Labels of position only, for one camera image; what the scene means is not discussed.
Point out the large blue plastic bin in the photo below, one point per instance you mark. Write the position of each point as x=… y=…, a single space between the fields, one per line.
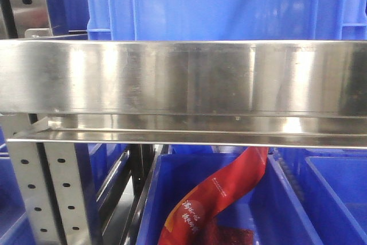
x=227 y=20

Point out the blue bin lower shelf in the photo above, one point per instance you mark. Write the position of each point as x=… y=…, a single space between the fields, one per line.
x=271 y=210

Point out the blue bin lower right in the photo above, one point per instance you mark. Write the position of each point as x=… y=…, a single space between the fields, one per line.
x=331 y=186

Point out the red printed bag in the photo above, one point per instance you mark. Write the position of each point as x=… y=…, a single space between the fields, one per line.
x=214 y=194

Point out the steel perforated rack upright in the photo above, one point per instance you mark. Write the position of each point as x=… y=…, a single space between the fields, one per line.
x=56 y=184

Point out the steel shelf rail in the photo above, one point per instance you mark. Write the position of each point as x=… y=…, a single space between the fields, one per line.
x=271 y=93

